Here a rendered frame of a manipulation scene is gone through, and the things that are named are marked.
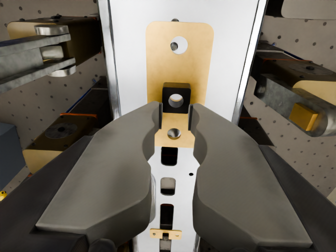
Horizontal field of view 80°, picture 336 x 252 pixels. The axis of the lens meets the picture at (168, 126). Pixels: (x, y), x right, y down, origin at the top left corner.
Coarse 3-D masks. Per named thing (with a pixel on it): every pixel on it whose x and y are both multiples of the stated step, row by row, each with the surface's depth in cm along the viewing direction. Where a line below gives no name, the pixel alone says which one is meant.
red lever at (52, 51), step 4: (52, 44) 23; (56, 44) 23; (40, 48) 23; (44, 48) 23; (48, 48) 23; (52, 48) 23; (56, 48) 23; (60, 48) 24; (40, 52) 23; (44, 52) 23; (48, 52) 23; (52, 52) 23; (56, 52) 24; (60, 52) 24; (44, 56) 23; (48, 56) 23; (52, 56) 24; (56, 56) 24; (60, 56) 24
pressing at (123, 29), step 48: (96, 0) 26; (144, 0) 26; (192, 0) 26; (240, 0) 26; (144, 48) 29; (240, 48) 29; (144, 96) 33; (240, 96) 33; (192, 192) 45; (144, 240) 55; (192, 240) 54
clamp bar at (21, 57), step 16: (0, 48) 17; (16, 48) 18; (32, 48) 20; (0, 64) 18; (16, 64) 19; (32, 64) 21; (48, 64) 23; (64, 64) 24; (0, 80) 18; (16, 80) 18
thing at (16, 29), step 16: (64, 16) 33; (80, 16) 34; (96, 16) 44; (16, 32) 24; (32, 32) 24; (80, 32) 28; (96, 32) 34; (64, 48) 25; (80, 48) 28; (96, 48) 34
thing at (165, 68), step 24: (168, 24) 11; (192, 24) 11; (168, 48) 12; (192, 48) 11; (168, 72) 12; (192, 72) 12; (168, 96) 12; (192, 96) 13; (168, 120) 14; (168, 144) 15; (192, 144) 15
